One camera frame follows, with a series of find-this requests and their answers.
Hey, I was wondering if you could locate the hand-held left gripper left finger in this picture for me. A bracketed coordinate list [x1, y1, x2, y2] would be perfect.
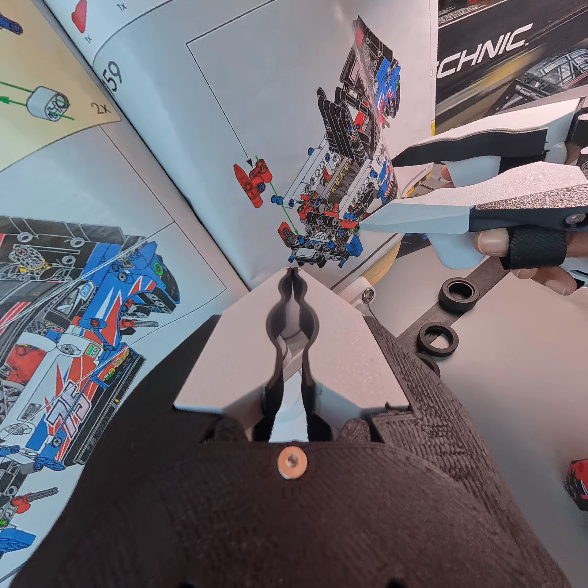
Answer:
[174, 268, 297, 443]

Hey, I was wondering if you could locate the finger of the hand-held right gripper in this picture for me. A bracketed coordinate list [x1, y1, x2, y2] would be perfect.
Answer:
[360, 163, 588, 235]
[390, 97, 583, 169]

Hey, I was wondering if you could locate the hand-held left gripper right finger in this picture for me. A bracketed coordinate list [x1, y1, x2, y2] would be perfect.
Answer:
[294, 268, 410, 443]

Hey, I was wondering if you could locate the building instruction booklet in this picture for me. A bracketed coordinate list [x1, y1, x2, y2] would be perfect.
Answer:
[0, 0, 438, 588]

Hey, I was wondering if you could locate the toy brick race car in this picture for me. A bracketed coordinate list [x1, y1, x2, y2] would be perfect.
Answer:
[569, 458, 588, 500]

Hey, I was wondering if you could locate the person's right hand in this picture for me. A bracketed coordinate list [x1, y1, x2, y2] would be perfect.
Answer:
[439, 140, 588, 297]

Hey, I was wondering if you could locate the race car set box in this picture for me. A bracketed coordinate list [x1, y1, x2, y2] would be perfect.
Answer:
[397, 0, 588, 203]

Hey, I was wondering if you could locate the black flat strip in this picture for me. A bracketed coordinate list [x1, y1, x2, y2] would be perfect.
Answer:
[397, 257, 513, 343]

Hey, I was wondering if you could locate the white book stand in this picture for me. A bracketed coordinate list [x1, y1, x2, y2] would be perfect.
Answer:
[269, 234, 401, 442]

